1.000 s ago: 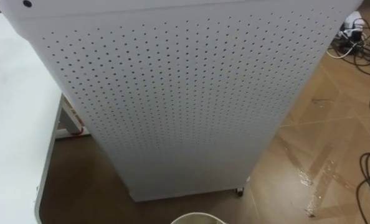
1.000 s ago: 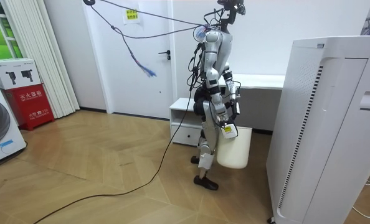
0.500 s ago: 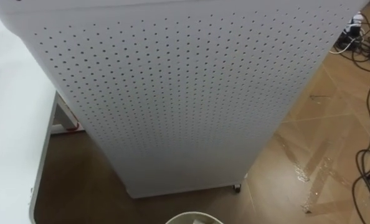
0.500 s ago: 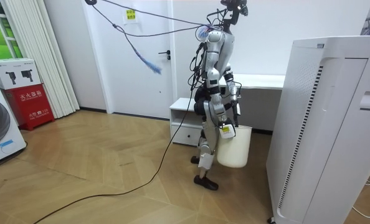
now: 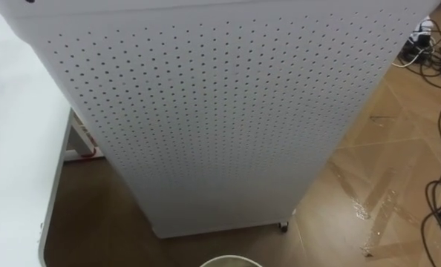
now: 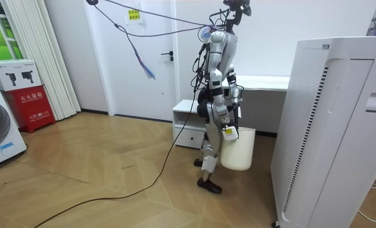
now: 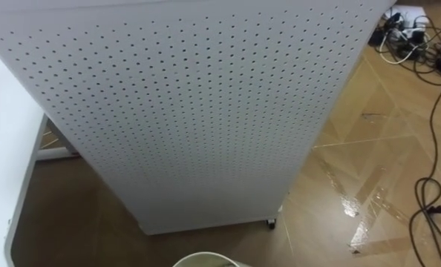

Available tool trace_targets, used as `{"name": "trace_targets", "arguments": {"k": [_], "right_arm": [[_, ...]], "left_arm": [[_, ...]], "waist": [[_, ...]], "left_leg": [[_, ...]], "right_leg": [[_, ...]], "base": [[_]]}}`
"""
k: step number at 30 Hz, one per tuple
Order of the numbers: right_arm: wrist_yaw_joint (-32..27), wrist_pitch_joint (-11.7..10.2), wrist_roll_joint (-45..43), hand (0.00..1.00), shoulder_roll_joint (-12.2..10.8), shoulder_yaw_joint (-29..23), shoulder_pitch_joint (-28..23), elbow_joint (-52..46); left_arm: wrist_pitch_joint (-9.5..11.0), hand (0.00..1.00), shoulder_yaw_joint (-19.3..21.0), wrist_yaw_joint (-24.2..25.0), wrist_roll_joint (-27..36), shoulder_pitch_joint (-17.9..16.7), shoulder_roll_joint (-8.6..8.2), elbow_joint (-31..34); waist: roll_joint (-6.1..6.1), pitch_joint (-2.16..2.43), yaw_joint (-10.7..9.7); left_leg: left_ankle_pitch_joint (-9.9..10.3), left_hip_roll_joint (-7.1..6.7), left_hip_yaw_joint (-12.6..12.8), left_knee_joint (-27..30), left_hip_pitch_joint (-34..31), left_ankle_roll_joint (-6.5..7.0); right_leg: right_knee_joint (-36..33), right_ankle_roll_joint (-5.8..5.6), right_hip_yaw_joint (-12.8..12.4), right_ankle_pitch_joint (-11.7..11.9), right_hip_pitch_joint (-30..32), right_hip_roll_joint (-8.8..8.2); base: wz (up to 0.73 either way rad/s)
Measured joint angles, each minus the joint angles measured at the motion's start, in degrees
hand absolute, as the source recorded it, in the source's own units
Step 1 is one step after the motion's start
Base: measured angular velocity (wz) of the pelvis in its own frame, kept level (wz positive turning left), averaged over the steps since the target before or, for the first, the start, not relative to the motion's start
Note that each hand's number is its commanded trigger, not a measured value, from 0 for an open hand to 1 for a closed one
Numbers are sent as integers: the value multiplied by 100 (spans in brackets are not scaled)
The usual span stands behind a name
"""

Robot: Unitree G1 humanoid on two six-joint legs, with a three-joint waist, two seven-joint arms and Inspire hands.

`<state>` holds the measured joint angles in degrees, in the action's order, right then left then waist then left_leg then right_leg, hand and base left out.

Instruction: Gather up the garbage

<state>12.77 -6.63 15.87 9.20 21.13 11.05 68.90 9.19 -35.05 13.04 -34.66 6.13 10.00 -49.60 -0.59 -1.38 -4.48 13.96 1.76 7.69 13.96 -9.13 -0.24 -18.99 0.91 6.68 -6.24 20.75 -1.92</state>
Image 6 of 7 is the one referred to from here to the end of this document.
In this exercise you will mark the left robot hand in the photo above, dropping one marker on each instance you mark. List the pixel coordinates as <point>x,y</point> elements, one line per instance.
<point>237,112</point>

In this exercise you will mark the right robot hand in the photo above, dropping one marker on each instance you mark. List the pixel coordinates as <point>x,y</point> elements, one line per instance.
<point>230,134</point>

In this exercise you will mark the white plastic bin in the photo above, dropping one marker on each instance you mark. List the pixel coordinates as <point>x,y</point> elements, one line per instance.
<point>238,152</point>

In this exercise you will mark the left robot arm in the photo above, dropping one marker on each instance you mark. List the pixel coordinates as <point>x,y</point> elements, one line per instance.
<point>235,92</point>

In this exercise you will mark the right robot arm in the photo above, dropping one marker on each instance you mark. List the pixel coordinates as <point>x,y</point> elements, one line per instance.
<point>216,74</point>

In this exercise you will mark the robot legs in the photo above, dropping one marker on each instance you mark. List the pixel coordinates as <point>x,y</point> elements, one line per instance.
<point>214,139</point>

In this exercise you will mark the white desk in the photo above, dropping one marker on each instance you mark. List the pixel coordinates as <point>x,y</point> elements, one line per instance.
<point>264,83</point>

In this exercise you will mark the white bedside cabinet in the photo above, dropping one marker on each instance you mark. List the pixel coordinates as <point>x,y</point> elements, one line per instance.
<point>188,136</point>

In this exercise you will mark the robot body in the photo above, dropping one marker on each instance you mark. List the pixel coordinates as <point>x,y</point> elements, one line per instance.
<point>230,47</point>

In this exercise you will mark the tall white appliance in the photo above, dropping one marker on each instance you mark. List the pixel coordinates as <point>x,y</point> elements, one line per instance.
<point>333,133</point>

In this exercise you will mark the white door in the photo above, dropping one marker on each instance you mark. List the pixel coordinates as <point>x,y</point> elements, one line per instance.
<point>118,79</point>

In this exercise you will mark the yellow paper note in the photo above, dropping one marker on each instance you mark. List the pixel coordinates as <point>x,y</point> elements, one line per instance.
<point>134,15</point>

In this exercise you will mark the red fire extinguisher box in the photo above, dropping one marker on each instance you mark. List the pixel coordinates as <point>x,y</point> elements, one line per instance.
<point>31,106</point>

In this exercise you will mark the white pleated curtain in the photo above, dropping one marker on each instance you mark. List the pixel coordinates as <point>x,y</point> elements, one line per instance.
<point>42,57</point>

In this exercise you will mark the white cardboard box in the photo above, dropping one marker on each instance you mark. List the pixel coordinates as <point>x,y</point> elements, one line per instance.
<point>15,74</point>

